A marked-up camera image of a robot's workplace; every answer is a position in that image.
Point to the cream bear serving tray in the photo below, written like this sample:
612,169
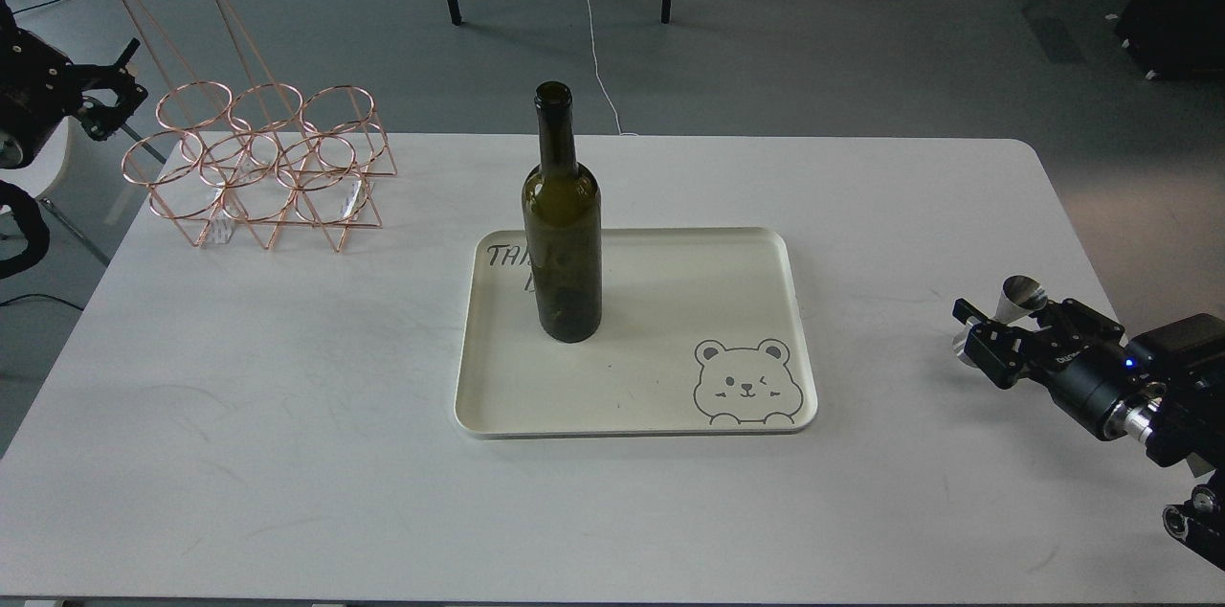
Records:
701,336

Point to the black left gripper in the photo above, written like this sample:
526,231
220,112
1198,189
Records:
29,100

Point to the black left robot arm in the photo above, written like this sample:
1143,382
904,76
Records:
110,95

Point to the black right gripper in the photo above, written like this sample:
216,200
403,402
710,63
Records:
1075,356

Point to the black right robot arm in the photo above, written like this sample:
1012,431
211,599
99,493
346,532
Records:
1164,388

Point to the copper wire bottle rack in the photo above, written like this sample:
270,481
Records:
258,157

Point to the dark green wine bottle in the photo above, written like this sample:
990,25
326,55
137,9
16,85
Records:
561,207

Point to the silver steel jigger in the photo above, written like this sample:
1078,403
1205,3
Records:
1020,296

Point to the black equipment case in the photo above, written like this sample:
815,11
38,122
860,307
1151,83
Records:
1173,38

